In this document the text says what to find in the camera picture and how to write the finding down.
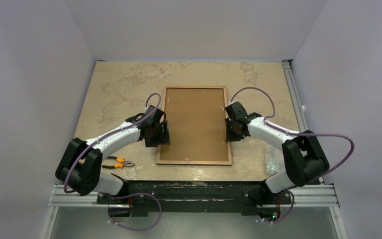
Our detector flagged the blue wooden picture frame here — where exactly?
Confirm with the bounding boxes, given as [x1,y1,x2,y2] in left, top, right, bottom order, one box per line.
[156,86,233,166]

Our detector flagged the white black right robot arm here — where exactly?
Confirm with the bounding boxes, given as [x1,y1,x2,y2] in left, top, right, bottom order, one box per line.
[225,102,330,203]

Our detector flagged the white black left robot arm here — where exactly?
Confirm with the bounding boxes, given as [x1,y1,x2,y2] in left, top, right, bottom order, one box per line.
[55,106,170,204]

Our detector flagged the clear plastic parts box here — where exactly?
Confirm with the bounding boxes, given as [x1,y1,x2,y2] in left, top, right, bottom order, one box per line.
[265,144,285,175]

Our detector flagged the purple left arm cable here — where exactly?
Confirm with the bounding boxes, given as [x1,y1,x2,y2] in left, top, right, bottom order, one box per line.
[63,93,163,194]

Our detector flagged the orange handled pliers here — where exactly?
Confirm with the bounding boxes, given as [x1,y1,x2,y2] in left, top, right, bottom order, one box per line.
[101,156,135,169]

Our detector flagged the aluminium side rail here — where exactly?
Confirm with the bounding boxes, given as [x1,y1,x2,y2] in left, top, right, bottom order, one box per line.
[282,60,348,239]

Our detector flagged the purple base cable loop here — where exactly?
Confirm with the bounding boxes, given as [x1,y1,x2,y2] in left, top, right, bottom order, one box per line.
[107,193,163,232]

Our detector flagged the aluminium front rail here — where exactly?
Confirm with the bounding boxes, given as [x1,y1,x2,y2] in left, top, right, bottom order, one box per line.
[48,185,340,207]

